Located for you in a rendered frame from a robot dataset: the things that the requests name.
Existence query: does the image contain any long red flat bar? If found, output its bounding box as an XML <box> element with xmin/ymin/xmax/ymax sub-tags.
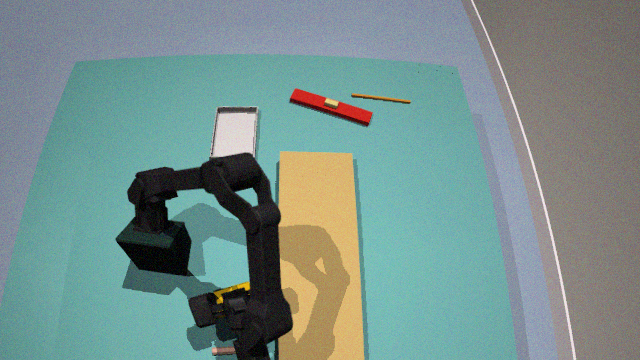
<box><xmin>290</xmin><ymin>88</ymin><xmax>373</xmax><ymax>126</ymax></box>

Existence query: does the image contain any white rectangular tray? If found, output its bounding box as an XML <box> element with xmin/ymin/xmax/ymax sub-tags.
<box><xmin>210</xmin><ymin>106</ymin><xmax>259</xmax><ymax>160</ymax></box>

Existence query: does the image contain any tan panel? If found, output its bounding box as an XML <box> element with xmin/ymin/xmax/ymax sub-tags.
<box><xmin>278</xmin><ymin>151</ymin><xmax>365</xmax><ymax>360</ymax></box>

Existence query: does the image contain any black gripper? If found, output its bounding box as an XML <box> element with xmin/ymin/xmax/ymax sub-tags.
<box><xmin>188</xmin><ymin>287</ymin><xmax>251</xmax><ymax>328</ymax></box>

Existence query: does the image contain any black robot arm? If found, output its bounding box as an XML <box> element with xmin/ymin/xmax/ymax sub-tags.
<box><xmin>127</xmin><ymin>152</ymin><xmax>294</xmax><ymax>360</ymax></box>

